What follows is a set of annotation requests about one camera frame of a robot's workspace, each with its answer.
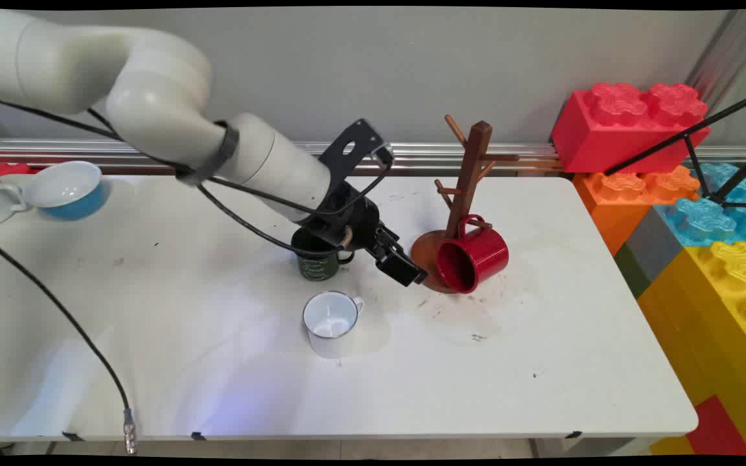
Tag brown wooden mug tree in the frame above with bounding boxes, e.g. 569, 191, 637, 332
410, 115, 521, 293

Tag aluminium rail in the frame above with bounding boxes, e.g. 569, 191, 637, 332
0, 137, 746, 177

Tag blue bowl white inside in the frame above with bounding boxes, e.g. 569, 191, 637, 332
21, 161, 111, 221

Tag dark green enamel mug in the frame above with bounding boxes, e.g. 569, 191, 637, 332
291, 227, 356, 282

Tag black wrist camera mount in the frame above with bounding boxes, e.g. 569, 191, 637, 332
318, 118, 394, 188

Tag white enamel mug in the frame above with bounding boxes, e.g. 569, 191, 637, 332
302, 291, 365, 360

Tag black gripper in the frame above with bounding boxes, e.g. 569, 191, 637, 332
297, 183, 427, 287

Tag black tripod legs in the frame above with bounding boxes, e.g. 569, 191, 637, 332
605, 87, 746, 209

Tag flat red toy brick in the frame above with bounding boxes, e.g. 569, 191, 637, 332
685, 395, 746, 457

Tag big red toy brick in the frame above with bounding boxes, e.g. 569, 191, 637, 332
551, 82, 712, 174

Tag big orange toy brick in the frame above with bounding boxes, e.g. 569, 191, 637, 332
572, 165, 702, 256

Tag big light blue toy brick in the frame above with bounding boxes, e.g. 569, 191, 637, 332
655, 162, 746, 248

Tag big yellow toy brick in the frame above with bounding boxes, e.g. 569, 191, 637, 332
637, 241, 746, 457

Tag black cable with metal connector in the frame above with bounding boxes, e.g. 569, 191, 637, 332
0, 234, 139, 456

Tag black camera cable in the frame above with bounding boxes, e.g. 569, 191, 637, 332
0, 97, 394, 217

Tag black strap on arm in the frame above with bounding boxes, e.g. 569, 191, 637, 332
179, 121, 241, 187

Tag big green toy brick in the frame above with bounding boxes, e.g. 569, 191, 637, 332
614, 243, 652, 300

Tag red enamel mug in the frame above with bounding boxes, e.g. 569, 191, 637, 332
436, 214, 510, 294

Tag aluminium frame post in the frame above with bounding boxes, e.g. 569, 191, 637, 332
684, 10, 746, 111

